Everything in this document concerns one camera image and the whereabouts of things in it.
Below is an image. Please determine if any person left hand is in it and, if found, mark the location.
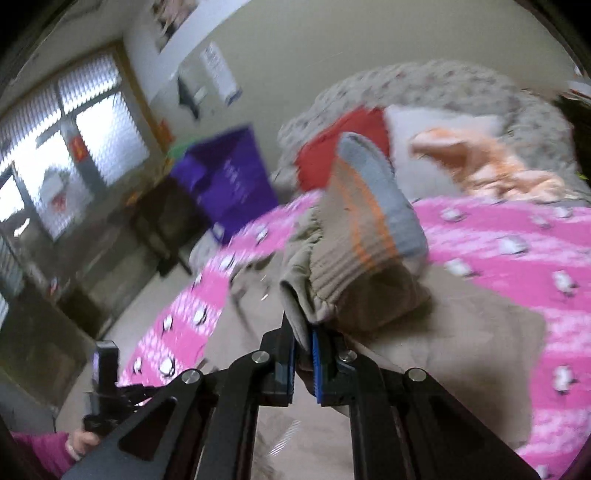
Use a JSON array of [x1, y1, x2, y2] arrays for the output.
[[65, 429, 101, 461]]

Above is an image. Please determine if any wall calendar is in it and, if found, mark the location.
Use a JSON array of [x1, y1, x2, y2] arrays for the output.
[[200, 42, 242, 106]]

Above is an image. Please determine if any khaki jacket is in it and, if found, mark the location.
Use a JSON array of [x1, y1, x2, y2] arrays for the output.
[[206, 133, 546, 479]]

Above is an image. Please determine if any peach fringed towel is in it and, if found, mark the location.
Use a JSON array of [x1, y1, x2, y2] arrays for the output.
[[409, 128, 569, 203]]

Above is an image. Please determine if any pink penguin blanket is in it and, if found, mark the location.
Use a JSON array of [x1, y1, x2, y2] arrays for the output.
[[119, 192, 590, 479]]

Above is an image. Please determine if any purple tote bag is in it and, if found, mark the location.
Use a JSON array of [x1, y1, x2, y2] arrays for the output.
[[170, 126, 279, 245]]

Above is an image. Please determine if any pink sleeve forearm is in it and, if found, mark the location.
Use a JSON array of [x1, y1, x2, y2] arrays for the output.
[[11, 432, 76, 479]]

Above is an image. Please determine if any red heart cushion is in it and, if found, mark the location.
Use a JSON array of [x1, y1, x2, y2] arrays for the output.
[[294, 107, 391, 191]]

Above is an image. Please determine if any window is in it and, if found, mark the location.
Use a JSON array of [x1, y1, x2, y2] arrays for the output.
[[1, 42, 164, 245]]

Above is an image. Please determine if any dark wooden side table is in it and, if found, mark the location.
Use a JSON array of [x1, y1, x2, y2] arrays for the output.
[[56, 176, 208, 339]]

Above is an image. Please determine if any white pillow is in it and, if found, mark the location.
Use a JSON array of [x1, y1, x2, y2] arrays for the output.
[[384, 105, 504, 201]]

